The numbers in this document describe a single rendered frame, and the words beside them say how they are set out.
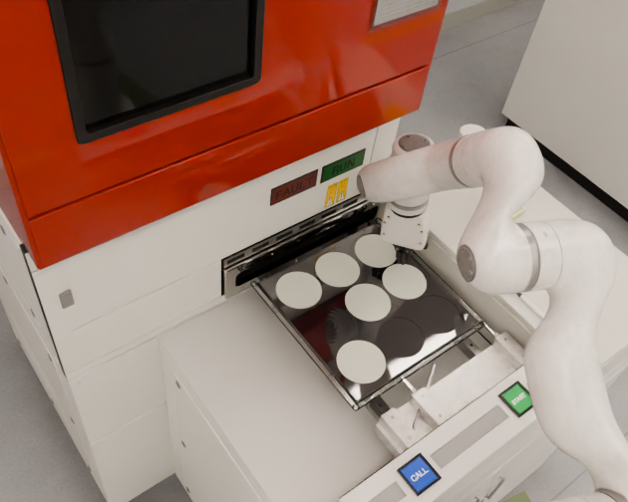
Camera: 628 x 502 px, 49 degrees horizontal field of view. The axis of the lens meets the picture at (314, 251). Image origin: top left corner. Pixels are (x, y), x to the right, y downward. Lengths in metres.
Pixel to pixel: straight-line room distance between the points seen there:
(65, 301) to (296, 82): 0.55
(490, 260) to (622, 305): 0.71
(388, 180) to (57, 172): 0.59
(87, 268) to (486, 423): 0.77
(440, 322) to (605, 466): 0.60
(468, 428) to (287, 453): 0.35
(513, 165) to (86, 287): 0.76
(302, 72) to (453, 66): 2.81
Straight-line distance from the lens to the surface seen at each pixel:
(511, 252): 0.96
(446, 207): 1.65
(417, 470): 1.26
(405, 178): 1.26
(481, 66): 3.99
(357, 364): 1.41
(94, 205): 1.08
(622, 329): 1.58
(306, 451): 1.39
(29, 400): 2.45
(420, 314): 1.51
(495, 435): 1.33
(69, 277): 1.25
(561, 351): 0.98
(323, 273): 1.53
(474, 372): 1.49
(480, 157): 1.06
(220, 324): 1.53
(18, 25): 0.88
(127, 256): 1.28
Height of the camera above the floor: 2.09
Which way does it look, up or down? 49 degrees down
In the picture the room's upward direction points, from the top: 9 degrees clockwise
